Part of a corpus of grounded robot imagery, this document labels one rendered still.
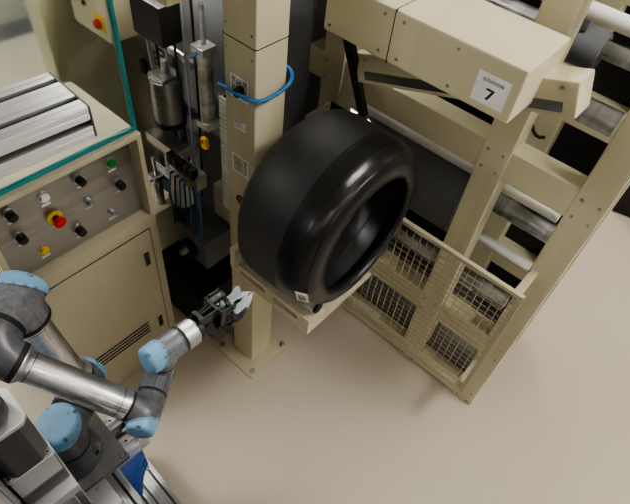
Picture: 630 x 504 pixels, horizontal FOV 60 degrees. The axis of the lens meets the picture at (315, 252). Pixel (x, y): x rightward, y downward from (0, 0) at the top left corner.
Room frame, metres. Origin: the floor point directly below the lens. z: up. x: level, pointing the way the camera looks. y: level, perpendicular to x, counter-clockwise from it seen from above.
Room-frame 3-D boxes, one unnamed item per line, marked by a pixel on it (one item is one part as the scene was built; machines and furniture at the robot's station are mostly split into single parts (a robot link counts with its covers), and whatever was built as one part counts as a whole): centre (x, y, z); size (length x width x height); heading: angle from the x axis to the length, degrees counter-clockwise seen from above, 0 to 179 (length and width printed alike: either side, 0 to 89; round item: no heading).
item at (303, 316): (1.16, 0.11, 0.84); 0.36 x 0.09 x 0.06; 55
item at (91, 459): (0.54, 0.62, 0.77); 0.15 x 0.15 x 0.10
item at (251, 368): (1.41, 0.25, 0.01); 0.27 x 0.27 x 0.02; 55
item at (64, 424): (0.54, 0.62, 0.88); 0.13 x 0.12 x 0.14; 0
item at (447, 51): (1.45, -0.25, 1.71); 0.61 x 0.25 x 0.15; 55
